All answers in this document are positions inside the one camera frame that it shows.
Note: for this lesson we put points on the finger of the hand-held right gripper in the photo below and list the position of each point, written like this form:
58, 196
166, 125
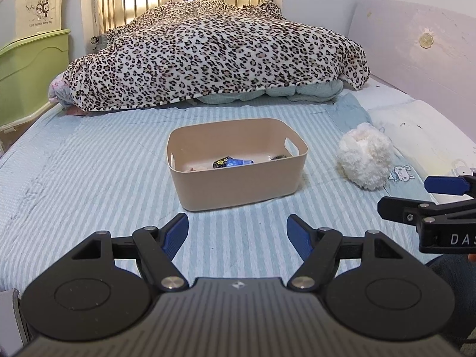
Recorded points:
398, 208
444, 185

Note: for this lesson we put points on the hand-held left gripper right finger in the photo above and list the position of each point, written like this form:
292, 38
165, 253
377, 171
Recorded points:
300, 236

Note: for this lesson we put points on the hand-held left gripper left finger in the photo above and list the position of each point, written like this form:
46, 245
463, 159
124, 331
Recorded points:
174, 236

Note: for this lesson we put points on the beige cloth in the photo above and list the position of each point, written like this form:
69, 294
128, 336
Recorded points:
194, 169

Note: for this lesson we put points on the beige plastic storage bin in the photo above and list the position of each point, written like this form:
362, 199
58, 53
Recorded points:
230, 189

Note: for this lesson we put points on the dark brown small box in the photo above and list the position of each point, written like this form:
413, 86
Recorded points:
221, 162

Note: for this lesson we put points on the blue tissue pack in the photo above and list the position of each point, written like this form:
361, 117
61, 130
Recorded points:
238, 162

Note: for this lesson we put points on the white pillow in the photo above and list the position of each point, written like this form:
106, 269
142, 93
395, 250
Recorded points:
427, 134

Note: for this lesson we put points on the white fluffy plush toy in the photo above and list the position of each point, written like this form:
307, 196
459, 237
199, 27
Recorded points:
364, 160

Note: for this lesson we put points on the person's jeans leg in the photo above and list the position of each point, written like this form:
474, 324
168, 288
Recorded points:
457, 297

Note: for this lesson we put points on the blue striped bed sheet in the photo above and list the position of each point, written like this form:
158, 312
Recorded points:
111, 178

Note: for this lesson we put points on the pink bed headboard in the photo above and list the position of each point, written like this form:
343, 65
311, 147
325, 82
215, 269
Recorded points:
427, 67

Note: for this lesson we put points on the light blue padded quilt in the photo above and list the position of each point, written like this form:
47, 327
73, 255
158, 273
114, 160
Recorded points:
316, 91

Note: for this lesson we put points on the reddish brown cloth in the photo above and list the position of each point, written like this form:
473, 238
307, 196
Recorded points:
77, 111

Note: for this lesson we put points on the pink floral cloth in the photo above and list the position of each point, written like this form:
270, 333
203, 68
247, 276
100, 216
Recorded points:
57, 89

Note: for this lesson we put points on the leopard print blanket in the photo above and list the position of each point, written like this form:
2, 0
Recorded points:
223, 52

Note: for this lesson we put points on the green drawer cabinet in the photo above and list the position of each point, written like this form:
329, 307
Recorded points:
29, 78

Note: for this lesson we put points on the cream drawer cabinet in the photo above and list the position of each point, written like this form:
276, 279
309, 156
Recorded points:
22, 3

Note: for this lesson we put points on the wall socket with plug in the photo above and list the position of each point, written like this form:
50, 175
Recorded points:
97, 41

